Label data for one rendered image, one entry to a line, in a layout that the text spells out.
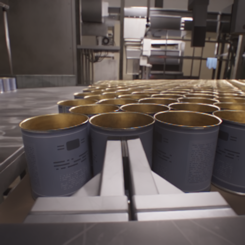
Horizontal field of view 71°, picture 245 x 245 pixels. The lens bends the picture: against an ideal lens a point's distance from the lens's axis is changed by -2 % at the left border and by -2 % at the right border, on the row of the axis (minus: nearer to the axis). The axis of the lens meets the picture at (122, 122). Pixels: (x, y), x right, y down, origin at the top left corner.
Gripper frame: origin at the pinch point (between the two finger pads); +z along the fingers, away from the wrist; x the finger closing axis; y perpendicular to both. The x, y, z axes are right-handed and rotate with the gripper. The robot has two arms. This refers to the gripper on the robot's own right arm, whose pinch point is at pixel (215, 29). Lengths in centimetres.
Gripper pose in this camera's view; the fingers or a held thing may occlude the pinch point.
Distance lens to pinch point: 37.7
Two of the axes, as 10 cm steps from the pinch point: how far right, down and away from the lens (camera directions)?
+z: 0.1, 9.6, 2.7
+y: -10.0, 0.2, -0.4
